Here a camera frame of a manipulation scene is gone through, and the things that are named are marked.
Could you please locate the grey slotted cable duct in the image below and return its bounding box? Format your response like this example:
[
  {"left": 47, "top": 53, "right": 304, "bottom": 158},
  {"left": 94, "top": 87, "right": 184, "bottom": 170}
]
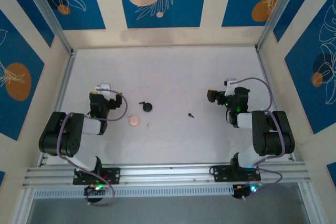
[{"left": 34, "top": 184, "right": 235, "bottom": 199}]

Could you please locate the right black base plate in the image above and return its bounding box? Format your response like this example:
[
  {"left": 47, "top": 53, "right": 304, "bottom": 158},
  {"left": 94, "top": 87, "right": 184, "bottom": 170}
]
[{"left": 211, "top": 165, "right": 261, "bottom": 183}]

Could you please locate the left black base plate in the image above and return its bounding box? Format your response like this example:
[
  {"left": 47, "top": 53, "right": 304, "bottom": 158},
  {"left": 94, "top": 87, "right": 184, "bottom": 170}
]
[{"left": 72, "top": 167, "right": 121, "bottom": 186}]

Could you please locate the aluminium frame post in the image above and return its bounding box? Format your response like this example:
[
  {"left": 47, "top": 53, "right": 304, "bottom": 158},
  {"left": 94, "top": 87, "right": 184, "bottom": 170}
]
[
  {"left": 18, "top": 0, "right": 74, "bottom": 55},
  {"left": 255, "top": 0, "right": 307, "bottom": 51}
]

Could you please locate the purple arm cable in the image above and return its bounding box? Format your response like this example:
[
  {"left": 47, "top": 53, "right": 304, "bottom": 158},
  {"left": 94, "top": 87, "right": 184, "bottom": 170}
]
[
  {"left": 234, "top": 77, "right": 284, "bottom": 200},
  {"left": 57, "top": 89, "right": 129, "bottom": 207}
]

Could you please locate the left controller board with LED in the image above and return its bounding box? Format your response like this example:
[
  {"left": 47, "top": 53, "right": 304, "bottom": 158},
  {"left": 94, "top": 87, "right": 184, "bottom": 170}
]
[{"left": 83, "top": 183, "right": 109, "bottom": 199}]

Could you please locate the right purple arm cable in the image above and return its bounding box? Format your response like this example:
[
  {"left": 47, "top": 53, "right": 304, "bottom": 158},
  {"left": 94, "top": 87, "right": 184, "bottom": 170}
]
[{"left": 234, "top": 77, "right": 284, "bottom": 200}]

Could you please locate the controller board with led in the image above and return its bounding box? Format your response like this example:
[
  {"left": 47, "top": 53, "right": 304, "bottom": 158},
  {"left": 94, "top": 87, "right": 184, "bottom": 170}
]
[
  {"left": 83, "top": 183, "right": 109, "bottom": 199},
  {"left": 232, "top": 183, "right": 260, "bottom": 200}
]

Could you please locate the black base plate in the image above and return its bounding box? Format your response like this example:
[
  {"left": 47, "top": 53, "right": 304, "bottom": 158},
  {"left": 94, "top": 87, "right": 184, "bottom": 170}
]
[
  {"left": 211, "top": 165, "right": 261, "bottom": 183},
  {"left": 72, "top": 167, "right": 121, "bottom": 186}
]

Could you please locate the right controller board with LED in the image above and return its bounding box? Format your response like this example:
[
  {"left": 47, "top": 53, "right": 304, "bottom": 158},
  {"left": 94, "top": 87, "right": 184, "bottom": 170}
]
[{"left": 232, "top": 183, "right": 260, "bottom": 200}]

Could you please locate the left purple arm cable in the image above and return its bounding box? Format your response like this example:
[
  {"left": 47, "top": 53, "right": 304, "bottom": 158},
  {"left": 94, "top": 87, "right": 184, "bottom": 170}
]
[{"left": 57, "top": 89, "right": 129, "bottom": 207}]

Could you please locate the aluminium side rail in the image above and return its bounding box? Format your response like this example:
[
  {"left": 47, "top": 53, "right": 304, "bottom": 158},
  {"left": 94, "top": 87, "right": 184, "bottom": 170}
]
[
  {"left": 256, "top": 48, "right": 297, "bottom": 162},
  {"left": 38, "top": 49, "right": 77, "bottom": 167}
]

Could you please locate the aluminium cross rail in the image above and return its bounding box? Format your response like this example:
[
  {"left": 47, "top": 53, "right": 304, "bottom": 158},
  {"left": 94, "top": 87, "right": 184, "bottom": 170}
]
[{"left": 22, "top": 161, "right": 312, "bottom": 188}]

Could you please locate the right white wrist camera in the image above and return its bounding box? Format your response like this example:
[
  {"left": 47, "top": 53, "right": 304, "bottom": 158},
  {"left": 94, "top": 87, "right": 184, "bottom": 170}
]
[{"left": 224, "top": 78, "right": 238, "bottom": 97}]

